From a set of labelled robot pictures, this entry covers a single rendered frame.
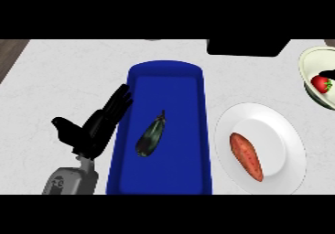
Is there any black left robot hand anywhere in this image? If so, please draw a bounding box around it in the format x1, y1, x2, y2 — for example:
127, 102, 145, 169
50, 83, 136, 161

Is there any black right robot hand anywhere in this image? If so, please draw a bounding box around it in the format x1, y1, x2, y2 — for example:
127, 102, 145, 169
318, 68, 335, 82

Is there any red tomato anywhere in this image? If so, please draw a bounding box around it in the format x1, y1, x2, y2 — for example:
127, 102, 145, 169
310, 75, 334, 95

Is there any pale green bowl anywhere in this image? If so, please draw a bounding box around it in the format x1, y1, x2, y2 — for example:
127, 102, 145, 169
297, 45, 335, 113

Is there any white round plate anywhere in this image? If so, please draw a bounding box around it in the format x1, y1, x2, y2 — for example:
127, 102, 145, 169
214, 102, 309, 196

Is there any black appliance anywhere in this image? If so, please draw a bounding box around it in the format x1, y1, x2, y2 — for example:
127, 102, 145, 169
205, 38, 293, 58

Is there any blue rectangular tray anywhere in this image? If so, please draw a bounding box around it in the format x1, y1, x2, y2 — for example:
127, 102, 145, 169
104, 59, 216, 196

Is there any orange sweet potato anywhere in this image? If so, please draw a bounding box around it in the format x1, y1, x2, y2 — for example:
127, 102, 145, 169
229, 132, 266, 183

